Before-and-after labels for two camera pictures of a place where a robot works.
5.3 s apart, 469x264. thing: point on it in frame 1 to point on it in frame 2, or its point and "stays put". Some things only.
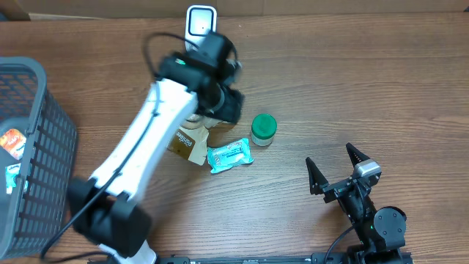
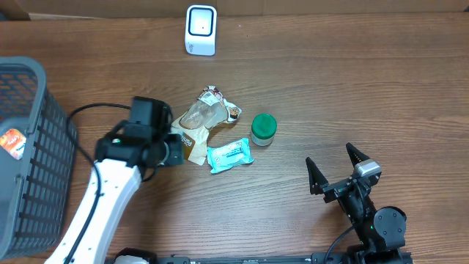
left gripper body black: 226,107 to 168,150
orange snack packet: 14,142 stays put
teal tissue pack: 226,155 stays put
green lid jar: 263,130 stays put
